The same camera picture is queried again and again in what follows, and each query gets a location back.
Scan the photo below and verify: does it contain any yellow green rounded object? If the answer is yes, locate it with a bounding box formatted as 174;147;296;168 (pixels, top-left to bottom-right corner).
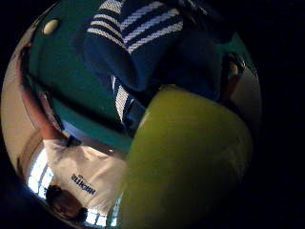
117;85;254;229

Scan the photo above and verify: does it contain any bright window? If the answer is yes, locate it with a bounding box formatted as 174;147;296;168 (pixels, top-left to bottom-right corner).
85;194;123;229
26;148;55;200

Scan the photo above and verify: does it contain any blue white striped cloth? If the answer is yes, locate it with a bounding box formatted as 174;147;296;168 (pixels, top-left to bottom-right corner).
75;0;225;136

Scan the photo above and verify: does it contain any small beige oval object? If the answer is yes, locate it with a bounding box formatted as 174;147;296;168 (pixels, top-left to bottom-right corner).
42;18;61;36

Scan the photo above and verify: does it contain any the person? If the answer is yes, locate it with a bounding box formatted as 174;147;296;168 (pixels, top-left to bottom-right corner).
17;42;129;225

